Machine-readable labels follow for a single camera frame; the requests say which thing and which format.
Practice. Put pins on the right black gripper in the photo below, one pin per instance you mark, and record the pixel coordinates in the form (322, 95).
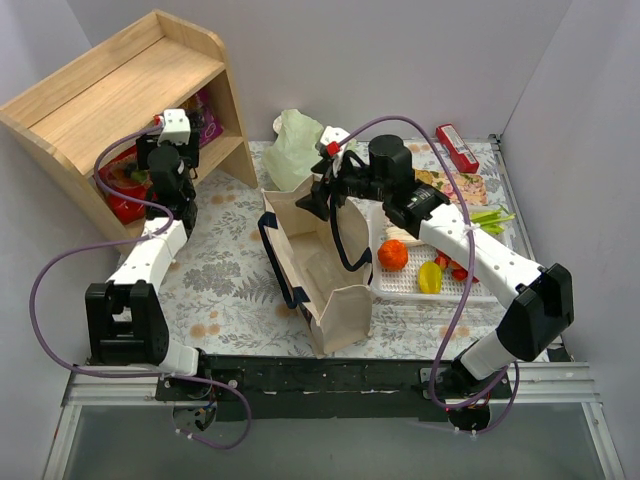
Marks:
(333, 182)

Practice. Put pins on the red snack packet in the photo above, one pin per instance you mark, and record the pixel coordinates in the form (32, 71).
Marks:
(123, 175)

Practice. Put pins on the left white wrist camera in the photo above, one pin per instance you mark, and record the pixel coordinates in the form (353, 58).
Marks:
(175, 127)

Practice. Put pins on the green spring onions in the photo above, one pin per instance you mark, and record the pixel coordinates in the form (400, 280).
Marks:
(490, 221)

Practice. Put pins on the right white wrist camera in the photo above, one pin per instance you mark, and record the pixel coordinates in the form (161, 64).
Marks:
(332, 146)

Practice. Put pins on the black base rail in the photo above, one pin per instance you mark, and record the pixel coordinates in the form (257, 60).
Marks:
(309, 388)

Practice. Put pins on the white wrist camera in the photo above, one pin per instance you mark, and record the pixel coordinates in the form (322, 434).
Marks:
(332, 146)
(175, 127)

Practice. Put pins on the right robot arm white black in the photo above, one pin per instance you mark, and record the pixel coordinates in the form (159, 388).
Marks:
(538, 300)

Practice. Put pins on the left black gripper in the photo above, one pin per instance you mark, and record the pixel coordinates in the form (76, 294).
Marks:
(145, 148)

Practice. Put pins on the purple snack packet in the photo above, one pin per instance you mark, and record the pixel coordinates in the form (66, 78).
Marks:
(201, 117)

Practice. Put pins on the red rectangular box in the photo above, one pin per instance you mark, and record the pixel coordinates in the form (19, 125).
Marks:
(459, 152)

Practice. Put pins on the beige canvas tote bag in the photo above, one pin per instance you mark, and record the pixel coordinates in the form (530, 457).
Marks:
(290, 235)

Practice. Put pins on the wooden two-tier shelf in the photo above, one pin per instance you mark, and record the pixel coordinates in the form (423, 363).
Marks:
(65, 121)

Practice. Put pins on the floral table mat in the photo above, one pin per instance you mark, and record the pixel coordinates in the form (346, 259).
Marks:
(221, 295)

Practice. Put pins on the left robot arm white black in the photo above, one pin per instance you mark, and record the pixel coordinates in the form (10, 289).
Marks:
(125, 320)

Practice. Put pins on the orange tangerine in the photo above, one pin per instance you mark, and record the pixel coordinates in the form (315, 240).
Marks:
(393, 255)

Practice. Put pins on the yellow bell pepper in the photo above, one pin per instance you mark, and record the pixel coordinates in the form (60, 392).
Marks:
(430, 278)

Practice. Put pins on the white plastic basket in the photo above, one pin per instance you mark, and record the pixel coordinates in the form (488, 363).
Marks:
(403, 284)

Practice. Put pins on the floral rectangular tray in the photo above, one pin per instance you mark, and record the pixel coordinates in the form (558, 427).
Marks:
(471, 186)

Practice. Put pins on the light green plastic bag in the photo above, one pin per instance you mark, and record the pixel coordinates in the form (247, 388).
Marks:
(290, 158)

